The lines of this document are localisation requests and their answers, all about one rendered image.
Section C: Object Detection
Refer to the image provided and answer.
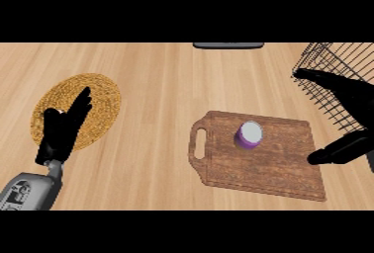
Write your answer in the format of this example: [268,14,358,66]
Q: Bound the black wire basket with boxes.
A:
[292,42,374,134]

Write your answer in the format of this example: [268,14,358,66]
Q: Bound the round woven yellow placemat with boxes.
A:
[30,72,123,152]

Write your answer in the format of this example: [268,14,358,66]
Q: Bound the dark grey appliance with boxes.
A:
[191,42,267,50]

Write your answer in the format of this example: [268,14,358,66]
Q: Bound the brown wooden cutting board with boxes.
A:
[187,110,327,203]

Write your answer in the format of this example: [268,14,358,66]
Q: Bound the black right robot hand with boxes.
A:
[293,68,374,174]

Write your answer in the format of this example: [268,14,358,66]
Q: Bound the purple can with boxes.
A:
[234,120,265,151]

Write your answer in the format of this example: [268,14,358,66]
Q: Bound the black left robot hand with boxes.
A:
[34,86,94,164]

